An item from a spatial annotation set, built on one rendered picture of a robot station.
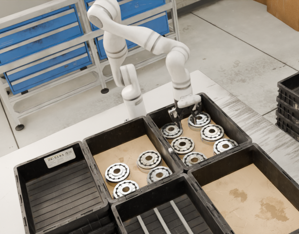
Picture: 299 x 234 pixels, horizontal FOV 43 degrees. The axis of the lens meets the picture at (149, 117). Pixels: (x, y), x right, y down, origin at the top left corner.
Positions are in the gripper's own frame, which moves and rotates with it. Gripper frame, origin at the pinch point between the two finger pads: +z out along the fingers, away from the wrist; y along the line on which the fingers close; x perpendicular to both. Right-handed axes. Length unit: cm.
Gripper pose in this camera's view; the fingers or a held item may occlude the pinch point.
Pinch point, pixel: (187, 123)
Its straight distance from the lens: 156.2
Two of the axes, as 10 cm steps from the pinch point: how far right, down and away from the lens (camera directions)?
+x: 3.2, 5.5, -7.7
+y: -9.3, 3.2, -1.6
